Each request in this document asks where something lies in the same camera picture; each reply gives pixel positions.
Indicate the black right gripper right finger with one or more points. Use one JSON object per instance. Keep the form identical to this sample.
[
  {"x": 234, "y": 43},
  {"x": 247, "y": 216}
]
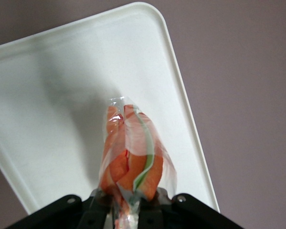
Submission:
[{"x": 193, "y": 214}]

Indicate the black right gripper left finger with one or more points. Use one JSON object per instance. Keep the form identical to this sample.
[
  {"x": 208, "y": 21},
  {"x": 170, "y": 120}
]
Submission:
[{"x": 61, "y": 214}]

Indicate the sandwich with orange filling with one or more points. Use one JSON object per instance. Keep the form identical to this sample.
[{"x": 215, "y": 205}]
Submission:
[{"x": 133, "y": 155}]

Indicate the cream plastic tray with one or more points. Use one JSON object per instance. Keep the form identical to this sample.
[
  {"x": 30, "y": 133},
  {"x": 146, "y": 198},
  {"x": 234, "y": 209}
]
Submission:
[{"x": 49, "y": 95}]

